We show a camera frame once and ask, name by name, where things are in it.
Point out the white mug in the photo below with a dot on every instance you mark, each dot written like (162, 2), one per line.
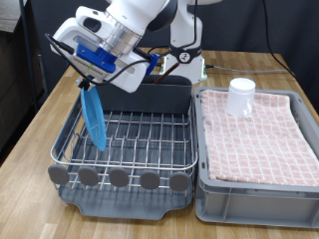
(240, 98)

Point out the dark grey cutlery holder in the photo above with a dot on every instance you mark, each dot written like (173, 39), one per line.
(149, 98)

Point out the grey plastic crate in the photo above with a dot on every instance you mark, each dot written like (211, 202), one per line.
(252, 209)

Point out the wrist camera on blue mount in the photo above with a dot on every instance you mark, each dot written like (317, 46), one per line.
(96, 58)

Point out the blue plate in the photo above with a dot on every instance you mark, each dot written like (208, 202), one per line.
(94, 122)

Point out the black metal pole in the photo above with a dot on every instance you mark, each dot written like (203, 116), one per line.
(27, 49)

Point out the pink checkered towel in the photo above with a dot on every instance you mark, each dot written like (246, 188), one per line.
(259, 149)

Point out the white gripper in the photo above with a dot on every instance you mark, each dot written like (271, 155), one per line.
(133, 79)

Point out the dark cabinet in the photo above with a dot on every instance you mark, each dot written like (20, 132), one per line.
(13, 83)

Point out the grey dish drying rack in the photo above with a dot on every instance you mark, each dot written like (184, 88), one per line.
(133, 209)

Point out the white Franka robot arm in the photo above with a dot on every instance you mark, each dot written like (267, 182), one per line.
(133, 13)

